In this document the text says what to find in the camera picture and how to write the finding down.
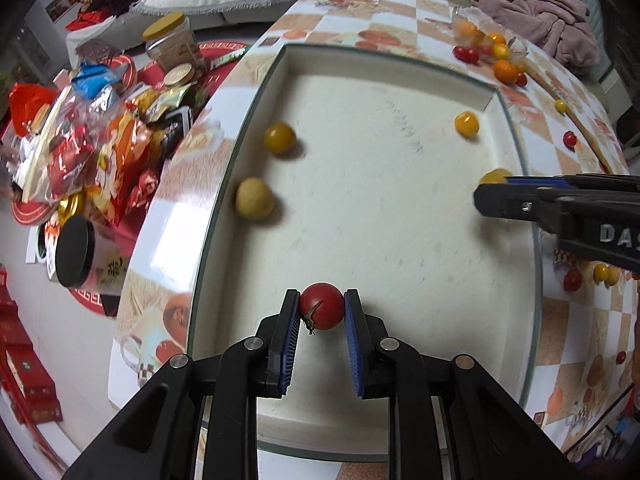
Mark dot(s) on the tan round fruit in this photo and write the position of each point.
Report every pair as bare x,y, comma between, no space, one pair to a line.
255,199

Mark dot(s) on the red cherry tomato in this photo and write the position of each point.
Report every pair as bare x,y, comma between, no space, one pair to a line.
572,280
620,357
569,138

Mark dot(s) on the yellow lid plastic jar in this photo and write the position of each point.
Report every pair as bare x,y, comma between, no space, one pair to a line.
170,42

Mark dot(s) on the red tomato with stem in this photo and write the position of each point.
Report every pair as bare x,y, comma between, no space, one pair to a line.
321,306

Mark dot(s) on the green snack packet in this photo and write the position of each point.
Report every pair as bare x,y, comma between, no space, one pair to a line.
227,56

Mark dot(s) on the black lid jar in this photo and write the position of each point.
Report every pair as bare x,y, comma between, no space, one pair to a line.
82,255

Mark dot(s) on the clear plastic bag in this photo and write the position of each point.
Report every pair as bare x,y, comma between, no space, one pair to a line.
462,16

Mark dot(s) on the pink blanket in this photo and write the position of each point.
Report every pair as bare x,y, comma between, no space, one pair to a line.
530,0

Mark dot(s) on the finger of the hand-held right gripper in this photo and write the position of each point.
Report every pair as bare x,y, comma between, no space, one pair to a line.
535,181
517,201

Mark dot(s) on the stack of red boxes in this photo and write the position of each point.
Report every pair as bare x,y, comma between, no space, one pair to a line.
22,360

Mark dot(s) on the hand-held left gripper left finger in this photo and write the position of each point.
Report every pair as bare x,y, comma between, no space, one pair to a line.
289,336

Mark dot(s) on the white rectangular tray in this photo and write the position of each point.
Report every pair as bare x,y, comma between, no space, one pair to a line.
380,200

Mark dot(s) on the red cloth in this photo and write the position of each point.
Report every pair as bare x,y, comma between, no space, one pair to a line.
90,20

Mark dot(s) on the yellow cherry tomato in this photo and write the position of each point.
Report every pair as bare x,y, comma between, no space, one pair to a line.
279,137
561,105
492,177
613,275
466,124
600,272

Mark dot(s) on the pile of snack packets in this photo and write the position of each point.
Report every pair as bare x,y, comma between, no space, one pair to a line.
95,145

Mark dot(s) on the pile of mixed cherry tomatoes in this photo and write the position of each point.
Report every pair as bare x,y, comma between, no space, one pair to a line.
504,71

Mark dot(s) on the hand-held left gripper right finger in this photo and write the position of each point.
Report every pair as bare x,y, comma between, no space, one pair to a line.
353,340

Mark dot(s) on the small gold lid jar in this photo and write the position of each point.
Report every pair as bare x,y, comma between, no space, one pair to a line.
180,75

